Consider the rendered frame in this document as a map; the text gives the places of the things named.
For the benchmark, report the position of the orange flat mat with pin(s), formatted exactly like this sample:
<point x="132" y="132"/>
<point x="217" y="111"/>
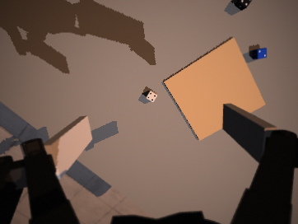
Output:
<point x="220" y="77"/>

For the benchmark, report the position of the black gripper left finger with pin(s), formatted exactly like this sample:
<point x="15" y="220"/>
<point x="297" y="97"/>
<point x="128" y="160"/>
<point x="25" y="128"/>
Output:
<point x="48" y="202"/>

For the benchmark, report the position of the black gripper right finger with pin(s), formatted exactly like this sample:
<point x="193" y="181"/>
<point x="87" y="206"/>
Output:
<point x="268" y="199"/>

